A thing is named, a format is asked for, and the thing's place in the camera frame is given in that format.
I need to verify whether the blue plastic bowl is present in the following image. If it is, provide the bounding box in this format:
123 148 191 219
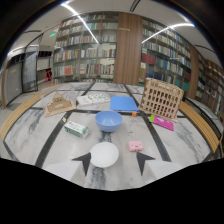
94 110 124 133

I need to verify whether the pink block with holes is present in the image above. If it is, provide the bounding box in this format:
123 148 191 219
128 140 145 153

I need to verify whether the white round plate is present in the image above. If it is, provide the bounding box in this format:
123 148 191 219
89 141 120 169

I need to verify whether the green and white carton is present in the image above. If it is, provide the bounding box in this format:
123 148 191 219
63 120 90 139

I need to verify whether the magenta flat card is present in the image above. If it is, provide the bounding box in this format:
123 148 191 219
152 115 175 132

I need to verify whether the wooden castle model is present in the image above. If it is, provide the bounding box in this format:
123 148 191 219
43 92 78 118

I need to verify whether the wooden lattice building model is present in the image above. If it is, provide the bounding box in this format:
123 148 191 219
138 77 185 120

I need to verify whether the blue flat board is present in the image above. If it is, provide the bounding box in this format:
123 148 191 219
109 95 139 113

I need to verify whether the white box with coloured dots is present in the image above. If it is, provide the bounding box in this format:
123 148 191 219
76 92 111 107

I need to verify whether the red step stool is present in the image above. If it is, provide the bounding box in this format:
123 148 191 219
44 70 54 84

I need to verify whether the tall bookshelf with books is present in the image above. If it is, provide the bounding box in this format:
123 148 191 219
52 12 120 84

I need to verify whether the long bookshelf wall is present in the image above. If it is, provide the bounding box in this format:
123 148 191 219
138 18 224 116

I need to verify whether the brown wooden wall panel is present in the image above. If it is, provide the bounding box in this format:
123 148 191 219
112 12 144 86

